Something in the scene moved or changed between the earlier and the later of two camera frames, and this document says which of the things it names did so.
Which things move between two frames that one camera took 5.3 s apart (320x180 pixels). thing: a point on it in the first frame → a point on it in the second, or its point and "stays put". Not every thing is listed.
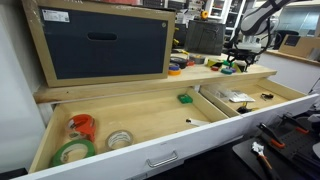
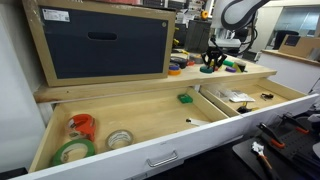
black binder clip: x=266 y=96 stays put
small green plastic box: x=185 y=98 stays put
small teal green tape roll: x=227 y=70 → x=206 y=70
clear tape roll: x=119 y=138 stays put
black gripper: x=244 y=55 → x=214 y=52
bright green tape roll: x=226 y=62 stays put
